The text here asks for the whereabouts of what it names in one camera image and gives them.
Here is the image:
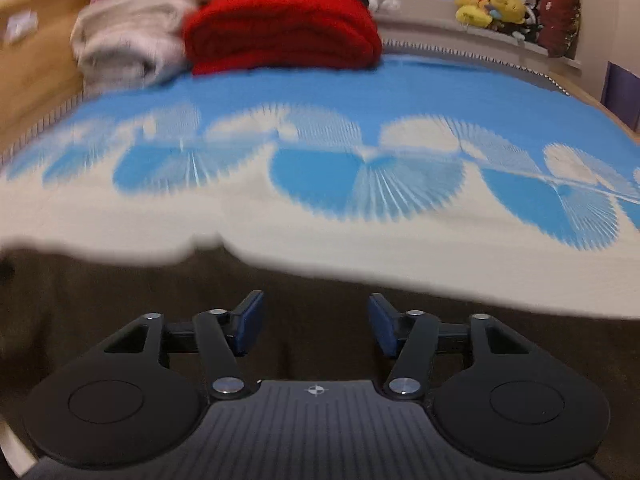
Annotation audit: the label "dark red cushion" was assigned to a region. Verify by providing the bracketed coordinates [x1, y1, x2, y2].
[537, 0, 582, 59]

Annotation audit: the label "yellow plush toy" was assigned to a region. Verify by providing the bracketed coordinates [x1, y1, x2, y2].
[490, 0, 528, 25]
[454, 0, 495, 28]

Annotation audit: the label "blue and white printed bedsheet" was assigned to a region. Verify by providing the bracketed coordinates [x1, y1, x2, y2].
[0, 52, 640, 322]

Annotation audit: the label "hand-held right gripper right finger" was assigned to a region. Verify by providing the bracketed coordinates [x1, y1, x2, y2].
[368, 293, 532, 402]

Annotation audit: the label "red folded blanket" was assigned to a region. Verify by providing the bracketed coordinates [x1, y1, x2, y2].
[182, 0, 385, 77]

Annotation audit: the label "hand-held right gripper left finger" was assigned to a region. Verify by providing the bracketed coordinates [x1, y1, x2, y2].
[100, 290, 266, 402]

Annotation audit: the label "dark brown ribbed pants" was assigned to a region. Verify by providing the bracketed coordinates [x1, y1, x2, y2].
[0, 237, 640, 466]

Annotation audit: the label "purple flat board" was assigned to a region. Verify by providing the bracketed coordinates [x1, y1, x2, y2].
[602, 60, 640, 133]

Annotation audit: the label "white folded fleece blanket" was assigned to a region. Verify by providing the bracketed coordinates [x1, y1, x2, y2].
[70, 0, 202, 93]

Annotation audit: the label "white label on headboard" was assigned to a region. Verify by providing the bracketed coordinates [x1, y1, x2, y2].
[6, 11, 39, 42]

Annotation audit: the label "wooden headboard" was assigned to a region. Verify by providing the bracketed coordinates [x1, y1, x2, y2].
[0, 0, 117, 158]

